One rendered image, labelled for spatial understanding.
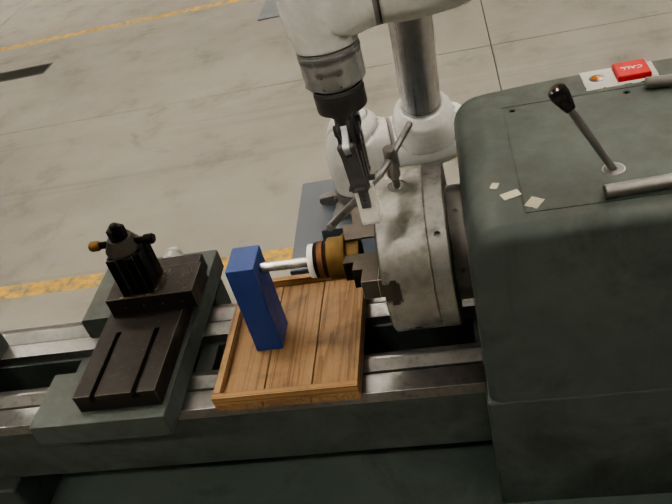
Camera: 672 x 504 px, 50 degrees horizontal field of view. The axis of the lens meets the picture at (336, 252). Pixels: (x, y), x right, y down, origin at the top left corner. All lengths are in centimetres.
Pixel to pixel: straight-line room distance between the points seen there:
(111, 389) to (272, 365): 33
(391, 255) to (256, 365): 45
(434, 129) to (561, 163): 67
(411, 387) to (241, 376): 36
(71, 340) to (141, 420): 44
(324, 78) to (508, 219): 36
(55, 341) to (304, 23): 118
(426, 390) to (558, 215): 48
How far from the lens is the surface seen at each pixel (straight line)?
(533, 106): 145
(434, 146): 193
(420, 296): 129
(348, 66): 102
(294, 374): 151
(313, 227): 213
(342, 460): 179
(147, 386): 151
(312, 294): 168
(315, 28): 99
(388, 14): 100
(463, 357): 150
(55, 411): 165
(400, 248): 126
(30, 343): 199
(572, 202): 118
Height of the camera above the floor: 195
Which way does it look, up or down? 37 degrees down
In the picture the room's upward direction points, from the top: 16 degrees counter-clockwise
